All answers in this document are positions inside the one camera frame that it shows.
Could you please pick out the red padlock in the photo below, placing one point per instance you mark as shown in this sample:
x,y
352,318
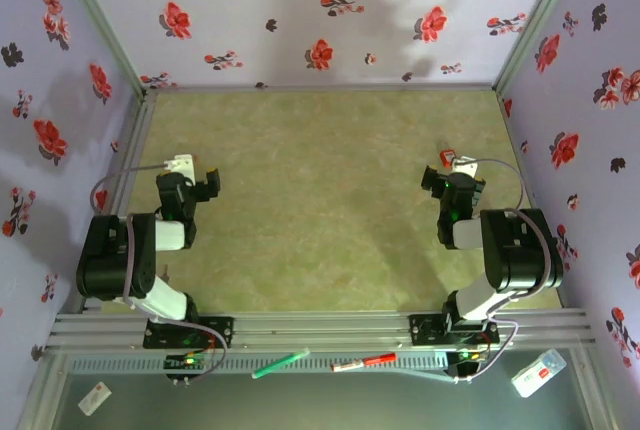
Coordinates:
x,y
446,156

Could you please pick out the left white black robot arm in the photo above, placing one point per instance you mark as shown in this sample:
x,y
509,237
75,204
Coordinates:
x,y
115,260

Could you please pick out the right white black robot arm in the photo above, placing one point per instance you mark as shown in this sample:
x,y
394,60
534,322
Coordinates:
x,y
520,255

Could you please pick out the red white marker pen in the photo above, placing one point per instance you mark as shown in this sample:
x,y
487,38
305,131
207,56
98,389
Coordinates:
x,y
365,362

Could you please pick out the green marker pen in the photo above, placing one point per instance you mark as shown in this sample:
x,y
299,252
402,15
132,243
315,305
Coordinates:
x,y
280,362

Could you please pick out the white box with red label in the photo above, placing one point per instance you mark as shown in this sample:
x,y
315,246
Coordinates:
x,y
537,375

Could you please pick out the small white card packet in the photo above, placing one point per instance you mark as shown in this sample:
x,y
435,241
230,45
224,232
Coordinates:
x,y
94,398

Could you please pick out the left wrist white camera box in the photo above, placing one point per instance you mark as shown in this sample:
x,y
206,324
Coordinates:
x,y
181,165

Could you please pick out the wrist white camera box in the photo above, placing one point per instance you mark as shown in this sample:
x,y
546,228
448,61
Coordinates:
x,y
465,166
181,165

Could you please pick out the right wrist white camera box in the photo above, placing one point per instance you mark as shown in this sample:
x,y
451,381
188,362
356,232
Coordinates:
x,y
465,166

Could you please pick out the aluminium side rail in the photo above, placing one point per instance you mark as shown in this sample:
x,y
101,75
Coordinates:
x,y
137,140

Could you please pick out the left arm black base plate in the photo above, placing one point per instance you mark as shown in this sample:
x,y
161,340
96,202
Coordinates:
x,y
220,330

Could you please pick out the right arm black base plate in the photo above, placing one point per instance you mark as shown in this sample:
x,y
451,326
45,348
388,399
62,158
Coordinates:
x,y
425,330

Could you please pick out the aluminium corner post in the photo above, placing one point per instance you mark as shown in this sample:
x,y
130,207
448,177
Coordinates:
x,y
535,25
104,25

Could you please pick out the aluminium frame rail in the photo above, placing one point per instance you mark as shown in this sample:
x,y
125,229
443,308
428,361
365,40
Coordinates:
x,y
320,332

